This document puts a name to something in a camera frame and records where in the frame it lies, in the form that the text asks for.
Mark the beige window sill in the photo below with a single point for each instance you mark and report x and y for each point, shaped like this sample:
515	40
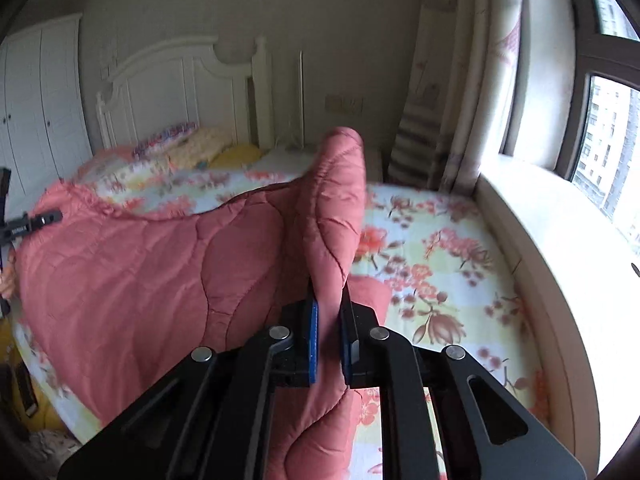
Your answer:
575	285

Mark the white wardrobe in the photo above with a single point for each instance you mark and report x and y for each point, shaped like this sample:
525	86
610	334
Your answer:
35	110

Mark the floral yellow pillow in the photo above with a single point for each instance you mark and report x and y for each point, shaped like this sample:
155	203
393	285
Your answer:
202	144

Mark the printed beige curtain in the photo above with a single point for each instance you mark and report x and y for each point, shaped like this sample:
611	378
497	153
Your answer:
450	85

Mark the dark framed window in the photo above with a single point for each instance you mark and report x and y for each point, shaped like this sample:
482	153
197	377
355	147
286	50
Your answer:
605	120

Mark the beige wall outlet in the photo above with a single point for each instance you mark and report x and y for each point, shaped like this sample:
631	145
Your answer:
343	104

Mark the floral bed sheet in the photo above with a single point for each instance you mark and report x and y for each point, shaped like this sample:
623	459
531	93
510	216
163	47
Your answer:
440	260

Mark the white wooden headboard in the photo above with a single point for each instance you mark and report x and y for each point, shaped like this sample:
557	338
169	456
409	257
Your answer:
170	85

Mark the purple patterned pillow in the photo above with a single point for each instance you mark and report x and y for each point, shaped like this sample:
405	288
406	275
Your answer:
162	138

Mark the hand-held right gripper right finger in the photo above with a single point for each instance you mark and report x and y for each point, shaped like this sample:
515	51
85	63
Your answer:
345	347

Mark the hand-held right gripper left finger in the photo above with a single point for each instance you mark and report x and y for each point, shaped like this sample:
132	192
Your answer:
312	340

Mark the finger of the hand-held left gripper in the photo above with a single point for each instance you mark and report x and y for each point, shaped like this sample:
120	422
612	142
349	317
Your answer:
45	218

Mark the pink quilted jacket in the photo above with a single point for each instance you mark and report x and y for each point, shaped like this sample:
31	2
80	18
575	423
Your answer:
150	270

